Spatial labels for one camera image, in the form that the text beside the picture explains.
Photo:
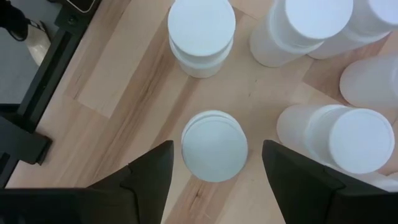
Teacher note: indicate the black aluminium table frame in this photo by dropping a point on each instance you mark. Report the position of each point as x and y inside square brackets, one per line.
[46, 77]

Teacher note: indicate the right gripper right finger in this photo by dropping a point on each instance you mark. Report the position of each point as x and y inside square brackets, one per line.
[295, 186]

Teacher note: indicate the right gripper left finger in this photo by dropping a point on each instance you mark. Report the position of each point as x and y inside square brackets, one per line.
[152, 186]

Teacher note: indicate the black caster wheel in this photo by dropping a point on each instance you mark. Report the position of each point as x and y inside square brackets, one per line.
[12, 21]

